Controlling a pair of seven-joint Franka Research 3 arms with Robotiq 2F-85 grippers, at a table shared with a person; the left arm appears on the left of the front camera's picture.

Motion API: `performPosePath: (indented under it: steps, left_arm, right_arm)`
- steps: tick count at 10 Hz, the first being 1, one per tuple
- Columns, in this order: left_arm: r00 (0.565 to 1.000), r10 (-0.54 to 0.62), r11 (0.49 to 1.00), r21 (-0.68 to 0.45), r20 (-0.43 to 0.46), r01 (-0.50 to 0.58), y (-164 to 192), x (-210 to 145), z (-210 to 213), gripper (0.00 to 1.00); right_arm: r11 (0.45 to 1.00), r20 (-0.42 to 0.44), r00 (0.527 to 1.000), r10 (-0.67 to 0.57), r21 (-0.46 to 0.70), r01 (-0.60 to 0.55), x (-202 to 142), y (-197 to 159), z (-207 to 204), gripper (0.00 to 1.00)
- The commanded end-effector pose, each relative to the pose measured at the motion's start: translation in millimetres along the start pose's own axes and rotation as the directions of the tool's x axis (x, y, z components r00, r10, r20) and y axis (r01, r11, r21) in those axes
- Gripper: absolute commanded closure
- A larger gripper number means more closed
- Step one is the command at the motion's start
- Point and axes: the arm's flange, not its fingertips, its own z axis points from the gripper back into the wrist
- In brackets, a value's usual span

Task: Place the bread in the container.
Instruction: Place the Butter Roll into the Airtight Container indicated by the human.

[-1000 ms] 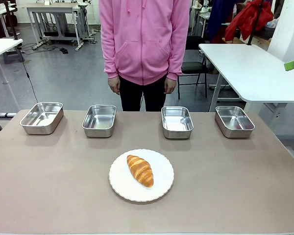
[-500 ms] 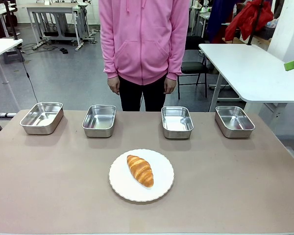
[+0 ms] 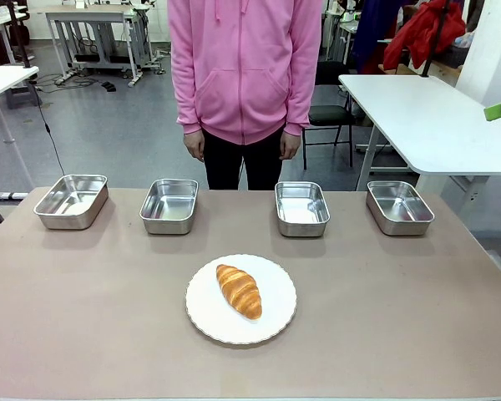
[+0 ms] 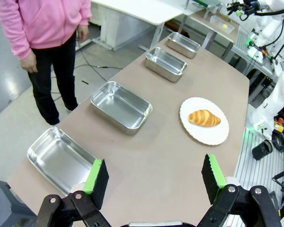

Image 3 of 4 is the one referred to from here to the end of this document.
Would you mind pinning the white scalloped plate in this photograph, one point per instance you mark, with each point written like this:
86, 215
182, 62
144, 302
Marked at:
211, 311

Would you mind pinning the large white side table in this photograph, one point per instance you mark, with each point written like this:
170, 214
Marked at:
421, 121

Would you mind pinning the dark blue garment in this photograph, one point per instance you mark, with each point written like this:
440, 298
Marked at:
371, 33

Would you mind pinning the pink zip hoodie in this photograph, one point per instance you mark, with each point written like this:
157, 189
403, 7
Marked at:
244, 62

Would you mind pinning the black trousers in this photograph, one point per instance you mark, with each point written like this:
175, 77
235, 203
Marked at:
234, 167

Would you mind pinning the golden brown croissant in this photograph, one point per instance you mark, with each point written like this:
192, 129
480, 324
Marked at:
240, 292

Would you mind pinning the black chair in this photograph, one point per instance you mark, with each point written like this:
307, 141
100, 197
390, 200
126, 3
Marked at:
330, 113

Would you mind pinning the red jacket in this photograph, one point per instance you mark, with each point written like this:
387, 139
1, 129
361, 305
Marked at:
426, 29

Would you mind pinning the black stand pole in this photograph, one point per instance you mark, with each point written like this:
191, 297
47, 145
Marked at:
18, 33

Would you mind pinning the black floor pedal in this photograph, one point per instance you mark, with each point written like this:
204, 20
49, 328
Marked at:
108, 86

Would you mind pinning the rectangular steel container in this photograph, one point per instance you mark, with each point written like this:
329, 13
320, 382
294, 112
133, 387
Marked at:
169, 204
71, 202
301, 209
398, 206

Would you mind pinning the white floor power strip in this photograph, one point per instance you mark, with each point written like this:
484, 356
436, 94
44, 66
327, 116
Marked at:
10, 195

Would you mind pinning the grey metal desk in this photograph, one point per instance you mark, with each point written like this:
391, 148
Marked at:
92, 25

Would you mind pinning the person's left hand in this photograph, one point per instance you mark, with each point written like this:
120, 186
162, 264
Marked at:
290, 147

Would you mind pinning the person's right hand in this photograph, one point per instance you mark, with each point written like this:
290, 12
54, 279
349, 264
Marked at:
194, 147

